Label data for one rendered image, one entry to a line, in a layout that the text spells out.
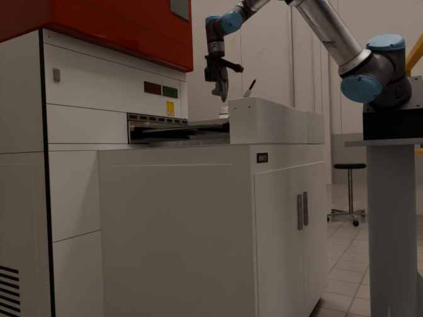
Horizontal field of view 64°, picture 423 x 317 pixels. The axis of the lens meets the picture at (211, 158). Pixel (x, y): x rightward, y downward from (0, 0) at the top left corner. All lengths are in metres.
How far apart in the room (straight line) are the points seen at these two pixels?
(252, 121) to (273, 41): 7.90
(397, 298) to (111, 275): 1.04
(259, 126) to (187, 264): 0.49
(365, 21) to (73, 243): 7.78
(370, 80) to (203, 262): 0.76
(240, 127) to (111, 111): 0.58
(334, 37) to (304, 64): 7.33
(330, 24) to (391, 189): 0.61
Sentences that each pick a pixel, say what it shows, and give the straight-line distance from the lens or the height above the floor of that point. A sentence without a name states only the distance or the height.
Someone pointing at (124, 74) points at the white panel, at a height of 1.13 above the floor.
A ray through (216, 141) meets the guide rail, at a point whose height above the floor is 0.84.
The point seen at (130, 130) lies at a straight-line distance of 1.47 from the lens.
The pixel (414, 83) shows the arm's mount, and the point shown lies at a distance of 1.50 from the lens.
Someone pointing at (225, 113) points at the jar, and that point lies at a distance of 2.00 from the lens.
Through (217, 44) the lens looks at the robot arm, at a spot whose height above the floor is 1.25.
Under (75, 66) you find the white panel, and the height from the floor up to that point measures 1.12.
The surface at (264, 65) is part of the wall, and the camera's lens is 8.86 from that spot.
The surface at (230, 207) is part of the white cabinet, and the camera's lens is 1.01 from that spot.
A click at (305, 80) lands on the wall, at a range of 8.42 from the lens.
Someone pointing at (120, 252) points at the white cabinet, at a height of 0.45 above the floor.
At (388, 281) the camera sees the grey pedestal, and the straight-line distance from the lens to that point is 1.45.
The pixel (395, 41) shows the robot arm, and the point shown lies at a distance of 1.31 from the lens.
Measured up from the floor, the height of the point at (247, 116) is 0.90.
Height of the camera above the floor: 0.80
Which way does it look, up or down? 1 degrees down
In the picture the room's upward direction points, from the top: 2 degrees counter-clockwise
